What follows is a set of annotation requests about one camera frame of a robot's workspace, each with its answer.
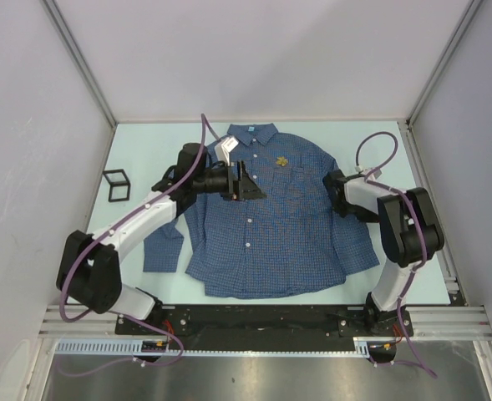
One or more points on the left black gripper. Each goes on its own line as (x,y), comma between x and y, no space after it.
(240,188)

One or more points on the gold flower brooch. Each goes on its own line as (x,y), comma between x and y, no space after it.
(282,161)

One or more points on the blue plaid button shirt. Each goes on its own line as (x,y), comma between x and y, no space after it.
(285,245)

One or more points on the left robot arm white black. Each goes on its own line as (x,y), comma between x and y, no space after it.
(89,271)

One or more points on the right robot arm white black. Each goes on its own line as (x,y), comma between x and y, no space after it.
(410,235)

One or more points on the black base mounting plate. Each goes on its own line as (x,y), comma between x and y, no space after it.
(349,321)

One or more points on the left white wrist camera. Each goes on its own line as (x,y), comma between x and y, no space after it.
(224,147)

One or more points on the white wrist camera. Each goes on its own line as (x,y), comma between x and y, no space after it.
(369,173)
(224,147)

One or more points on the small black frame display box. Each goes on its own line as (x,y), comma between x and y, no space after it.
(119,185)

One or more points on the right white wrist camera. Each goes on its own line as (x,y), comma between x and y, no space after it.
(369,173)

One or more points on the white slotted cable duct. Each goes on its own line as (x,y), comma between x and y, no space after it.
(128,347)

